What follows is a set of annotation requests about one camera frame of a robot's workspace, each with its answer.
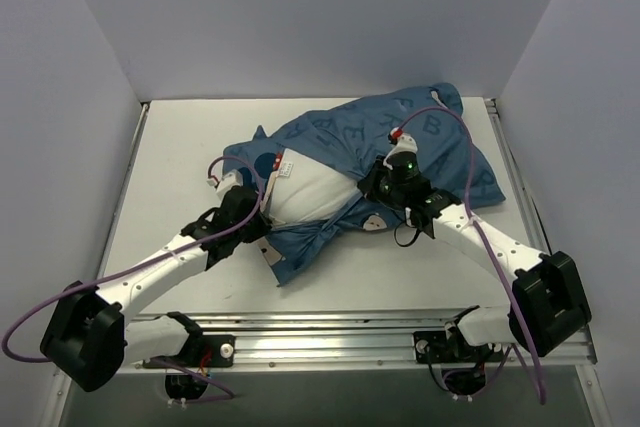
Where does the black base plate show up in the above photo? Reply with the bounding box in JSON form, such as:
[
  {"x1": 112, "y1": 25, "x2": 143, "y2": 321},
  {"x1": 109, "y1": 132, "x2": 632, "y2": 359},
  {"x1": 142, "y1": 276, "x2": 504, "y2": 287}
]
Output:
[
  {"x1": 412, "y1": 329, "x2": 504, "y2": 364},
  {"x1": 172, "y1": 334, "x2": 236, "y2": 369}
]

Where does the aluminium front rail frame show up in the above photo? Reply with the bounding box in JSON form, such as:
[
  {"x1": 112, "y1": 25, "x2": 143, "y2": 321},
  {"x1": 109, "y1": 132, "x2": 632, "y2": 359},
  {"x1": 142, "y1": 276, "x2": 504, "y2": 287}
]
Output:
[{"x1": 114, "y1": 314, "x2": 599, "y2": 373}]

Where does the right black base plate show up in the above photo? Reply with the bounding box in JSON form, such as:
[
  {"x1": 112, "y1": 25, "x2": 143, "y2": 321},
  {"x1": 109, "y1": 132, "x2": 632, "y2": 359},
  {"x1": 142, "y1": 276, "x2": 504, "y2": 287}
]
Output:
[{"x1": 412, "y1": 329, "x2": 504, "y2": 364}]

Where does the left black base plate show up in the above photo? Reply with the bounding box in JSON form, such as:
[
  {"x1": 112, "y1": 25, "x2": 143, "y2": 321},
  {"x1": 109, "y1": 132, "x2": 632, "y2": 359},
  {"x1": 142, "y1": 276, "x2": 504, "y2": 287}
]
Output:
[{"x1": 172, "y1": 334, "x2": 236, "y2": 369}]

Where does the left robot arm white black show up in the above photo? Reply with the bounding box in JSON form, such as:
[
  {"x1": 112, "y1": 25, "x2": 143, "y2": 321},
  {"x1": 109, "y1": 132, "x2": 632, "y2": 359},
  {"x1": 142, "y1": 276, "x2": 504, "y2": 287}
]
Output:
[{"x1": 40, "y1": 186, "x2": 271, "y2": 392}]

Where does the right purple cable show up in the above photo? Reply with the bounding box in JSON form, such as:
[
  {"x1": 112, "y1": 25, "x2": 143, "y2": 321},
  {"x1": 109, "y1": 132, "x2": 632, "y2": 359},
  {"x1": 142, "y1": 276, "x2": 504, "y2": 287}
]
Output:
[{"x1": 392, "y1": 105, "x2": 549, "y2": 406}]

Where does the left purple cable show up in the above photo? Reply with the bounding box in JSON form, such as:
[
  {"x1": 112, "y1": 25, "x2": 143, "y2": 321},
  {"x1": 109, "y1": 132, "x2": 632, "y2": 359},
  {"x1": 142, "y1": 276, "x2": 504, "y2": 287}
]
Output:
[{"x1": 2, "y1": 156, "x2": 266, "y2": 363}]

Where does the blue patterned pillowcase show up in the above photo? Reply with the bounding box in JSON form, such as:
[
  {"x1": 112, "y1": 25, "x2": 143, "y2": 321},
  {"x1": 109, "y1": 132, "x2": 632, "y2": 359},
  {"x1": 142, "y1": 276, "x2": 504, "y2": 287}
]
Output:
[{"x1": 223, "y1": 83, "x2": 505, "y2": 285}]

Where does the purple cable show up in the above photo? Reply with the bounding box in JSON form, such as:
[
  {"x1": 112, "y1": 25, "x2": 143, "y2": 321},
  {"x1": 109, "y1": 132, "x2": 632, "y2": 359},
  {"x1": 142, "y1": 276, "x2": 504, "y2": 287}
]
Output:
[
  {"x1": 392, "y1": 105, "x2": 549, "y2": 406},
  {"x1": 2, "y1": 156, "x2": 266, "y2": 363}
]

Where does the aluminium rail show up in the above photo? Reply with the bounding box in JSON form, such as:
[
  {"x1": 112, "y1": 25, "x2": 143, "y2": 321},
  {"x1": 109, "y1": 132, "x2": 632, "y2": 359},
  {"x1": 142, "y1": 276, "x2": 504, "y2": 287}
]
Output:
[
  {"x1": 95, "y1": 102, "x2": 151, "y2": 279},
  {"x1": 483, "y1": 98, "x2": 576, "y2": 323}
]

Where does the aluminium right side rail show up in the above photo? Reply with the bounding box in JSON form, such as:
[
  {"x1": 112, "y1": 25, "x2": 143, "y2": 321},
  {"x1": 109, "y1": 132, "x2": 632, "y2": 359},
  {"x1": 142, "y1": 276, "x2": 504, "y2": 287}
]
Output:
[{"x1": 483, "y1": 98, "x2": 576, "y2": 323}]

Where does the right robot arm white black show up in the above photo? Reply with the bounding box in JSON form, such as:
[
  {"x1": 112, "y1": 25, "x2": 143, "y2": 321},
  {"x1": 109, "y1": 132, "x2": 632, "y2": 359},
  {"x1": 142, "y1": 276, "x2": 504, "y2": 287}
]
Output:
[{"x1": 358, "y1": 152, "x2": 592, "y2": 360}]

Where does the aluminium left side rail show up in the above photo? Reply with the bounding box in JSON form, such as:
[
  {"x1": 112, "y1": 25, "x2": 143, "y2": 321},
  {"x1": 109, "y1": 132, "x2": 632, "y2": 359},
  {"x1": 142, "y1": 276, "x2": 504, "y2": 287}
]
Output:
[{"x1": 95, "y1": 102, "x2": 151, "y2": 279}]

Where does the white pillow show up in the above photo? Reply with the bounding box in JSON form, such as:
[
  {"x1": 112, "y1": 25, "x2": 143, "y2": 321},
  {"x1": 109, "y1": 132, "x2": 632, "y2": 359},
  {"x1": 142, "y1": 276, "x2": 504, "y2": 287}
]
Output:
[{"x1": 261, "y1": 149, "x2": 357, "y2": 225}]

